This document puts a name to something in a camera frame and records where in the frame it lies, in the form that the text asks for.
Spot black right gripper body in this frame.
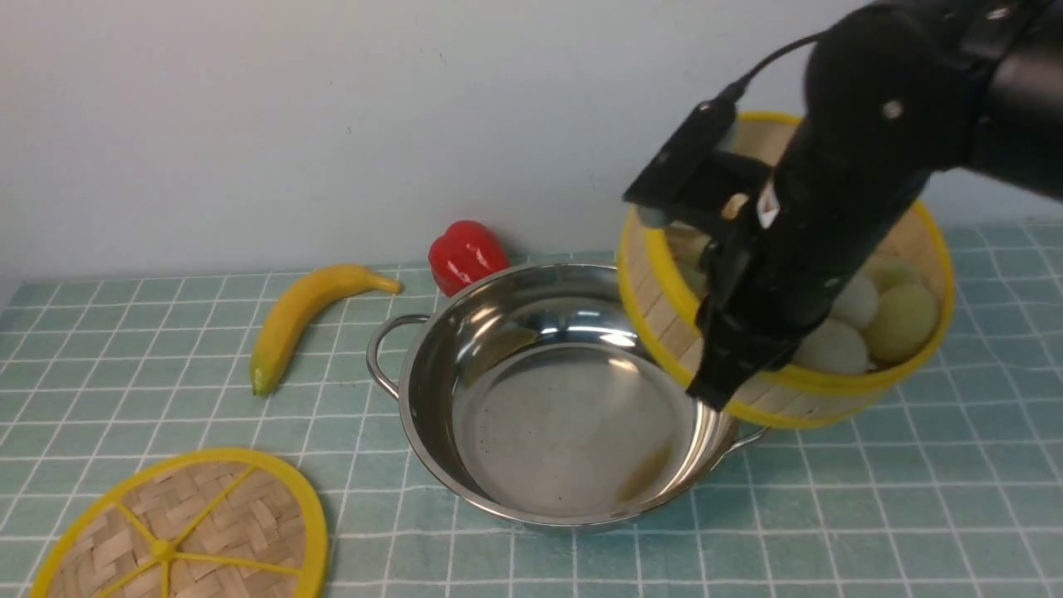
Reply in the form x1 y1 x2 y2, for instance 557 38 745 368
686 1 988 411

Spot yellow rimmed bamboo steamer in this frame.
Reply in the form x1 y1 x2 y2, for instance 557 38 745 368
618 112 954 429

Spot yellow woven bamboo lid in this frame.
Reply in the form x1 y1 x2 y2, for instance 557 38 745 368
29 448 331 597

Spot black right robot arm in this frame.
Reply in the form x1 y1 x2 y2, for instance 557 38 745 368
688 1 1061 411

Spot stainless steel pot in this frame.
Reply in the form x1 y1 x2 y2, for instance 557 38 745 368
365 262 767 531

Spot white round bun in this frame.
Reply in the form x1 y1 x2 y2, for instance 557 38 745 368
829 272 879 331
792 318 870 377

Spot green round bun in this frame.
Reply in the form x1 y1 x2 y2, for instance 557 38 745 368
863 283 940 365

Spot green checkered tablecloth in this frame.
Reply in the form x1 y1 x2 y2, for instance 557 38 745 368
1 223 1062 597

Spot red bell pepper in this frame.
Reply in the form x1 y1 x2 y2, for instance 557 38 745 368
428 220 510 297

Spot yellow banana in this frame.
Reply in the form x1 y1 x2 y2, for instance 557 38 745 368
249 262 403 397

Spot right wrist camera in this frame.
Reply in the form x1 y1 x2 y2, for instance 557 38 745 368
622 91 772 239

